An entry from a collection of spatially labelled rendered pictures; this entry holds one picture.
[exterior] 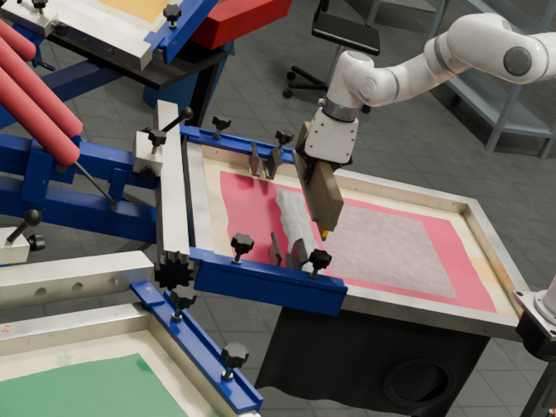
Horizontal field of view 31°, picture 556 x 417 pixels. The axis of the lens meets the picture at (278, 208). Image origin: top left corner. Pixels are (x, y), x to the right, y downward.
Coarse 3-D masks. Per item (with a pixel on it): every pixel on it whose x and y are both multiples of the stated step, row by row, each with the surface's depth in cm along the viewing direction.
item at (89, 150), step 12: (84, 144) 211; (84, 156) 207; (96, 156) 208; (108, 156) 209; (120, 156) 211; (84, 168) 208; (96, 168) 209; (108, 168) 209; (120, 168) 209; (132, 180) 211; (156, 180) 212
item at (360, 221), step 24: (240, 192) 233; (264, 192) 236; (240, 216) 222; (264, 216) 226; (360, 216) 241; (384, 216) 245; (408, 216) 249; (360, 240) 230; (384, 240) 234; (408, 240) 237; (432, 240) 241; (456, 240) 245
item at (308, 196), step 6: (294, 150) 233; (294, 156) 230; (294, 162) 229; (300, 162) 228; (300, 168) 225; (300, 174) 223; (300, 180) 221; (306, 186) 218; (306, 192) 215; (306, 198) 213; (312, 198) 213; (312, 204) 211; (312, 210) 208; (312, 216) 206; (318, 216) 207
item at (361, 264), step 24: (264, 240) 216; (288, 240) 220; (336, 240) 226; (336, 264) 217; (360, 264) 220; (384, 264) 223; (408, 264) 227; (432, 264) 230; (456, 264) 234; (384, 288) 214; (408, 288) 217; (432, 288) 220; (456, 288) 224; (480, 288) 227
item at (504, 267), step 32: (192, 160) 232; (224, 160) 243; (192, 192) 218; (384, 192) 253; (416, 192) 255; (192, 224) 208; (480, 224) 249; (352, 288) 203; (512, 288) 227; (416, 320) 206; (448, 320) 207; (480, 320) 208; (512, 320) 212
